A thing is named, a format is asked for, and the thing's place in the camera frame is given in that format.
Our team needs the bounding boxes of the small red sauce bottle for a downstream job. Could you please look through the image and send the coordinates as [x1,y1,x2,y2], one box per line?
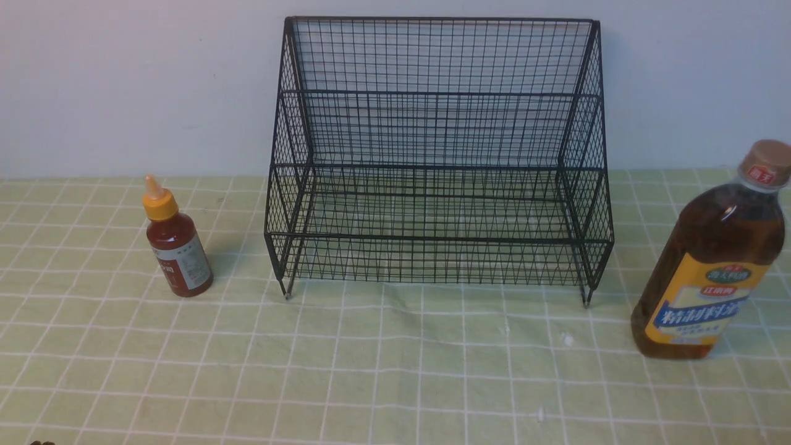
[142,174,214,298]

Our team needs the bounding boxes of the large cooking wine bottle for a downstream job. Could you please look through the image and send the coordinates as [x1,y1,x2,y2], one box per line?
[630,139,790,360]

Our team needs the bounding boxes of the black wire mesh rack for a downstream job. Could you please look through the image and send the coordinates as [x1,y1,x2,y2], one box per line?
[264,16,615,307]

